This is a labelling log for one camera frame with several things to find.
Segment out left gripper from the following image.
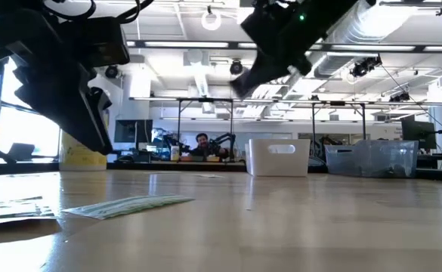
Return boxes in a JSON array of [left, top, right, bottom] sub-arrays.
[[0, 7, 114, 156]]

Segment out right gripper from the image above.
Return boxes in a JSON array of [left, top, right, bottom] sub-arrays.
[[230, 0, 342, 100]]

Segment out black monitor on arm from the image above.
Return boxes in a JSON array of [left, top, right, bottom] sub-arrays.
[[401, 119, 437, 150]]

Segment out white ceiling pipes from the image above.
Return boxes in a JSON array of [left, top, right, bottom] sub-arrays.
[[239, 73, 342, 119]]

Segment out yellow Lysol wipes canister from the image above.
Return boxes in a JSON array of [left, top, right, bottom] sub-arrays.
[[59, 130, 108, 172]]

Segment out black monitor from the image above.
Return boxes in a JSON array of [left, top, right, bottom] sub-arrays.
[[113, 119, 154, 144]]

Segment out grey laptop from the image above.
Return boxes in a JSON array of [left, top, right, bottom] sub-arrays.
[[7, 142, 36, 162]]

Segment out person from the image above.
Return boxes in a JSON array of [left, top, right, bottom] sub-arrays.
[[188, 131, 231, 159]]

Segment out white plastic bin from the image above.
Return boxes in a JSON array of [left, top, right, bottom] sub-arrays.
[[245, 138, 311, 178]]

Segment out grey translucent plastic bin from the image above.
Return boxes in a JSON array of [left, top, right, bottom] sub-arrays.
[[324, 139, 420, 179]]

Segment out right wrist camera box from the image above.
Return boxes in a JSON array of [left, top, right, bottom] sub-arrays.
[[240, 0, 308, 52]]

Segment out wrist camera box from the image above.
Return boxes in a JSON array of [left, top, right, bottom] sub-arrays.
[[240, 0, 308, 52], [59, 16, 131, 70]]

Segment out black background station frame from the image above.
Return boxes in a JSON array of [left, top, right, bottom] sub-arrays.
[[128, 97, 367, 147]]

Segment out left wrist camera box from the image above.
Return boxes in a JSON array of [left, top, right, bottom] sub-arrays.
[[59, 16, 131, 70]]

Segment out white cable coil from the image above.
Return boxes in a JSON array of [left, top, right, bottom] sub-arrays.
[[200, 10, 223, 32]]

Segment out ceiling light rail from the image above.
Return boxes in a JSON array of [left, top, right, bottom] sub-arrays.
[[125, 39, 442, 54]]

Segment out black ceiling camera cluster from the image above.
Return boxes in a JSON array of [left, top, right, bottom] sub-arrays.
[[348, 55, 383, 79], [388, 91, 411, 104]]

